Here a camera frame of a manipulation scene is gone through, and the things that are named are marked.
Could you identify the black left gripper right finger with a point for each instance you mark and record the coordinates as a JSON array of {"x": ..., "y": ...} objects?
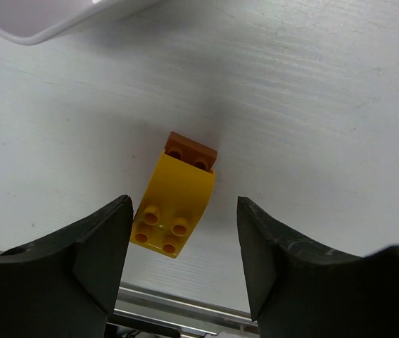
[{"x": 298, "y": 287}]

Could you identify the white left sorting container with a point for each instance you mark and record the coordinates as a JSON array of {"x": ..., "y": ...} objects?
[{"x": 33, "y": 22}]

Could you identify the yellow curved lego brick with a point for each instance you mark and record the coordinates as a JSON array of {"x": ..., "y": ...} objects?
[{"x": 173, "y": 204}]

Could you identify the brown lego brick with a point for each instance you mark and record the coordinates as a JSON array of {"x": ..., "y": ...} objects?
[{"x": 190, "y": 152}]

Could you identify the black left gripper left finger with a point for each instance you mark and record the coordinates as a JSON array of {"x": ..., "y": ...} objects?
[{"x": 66, "y": 283}]

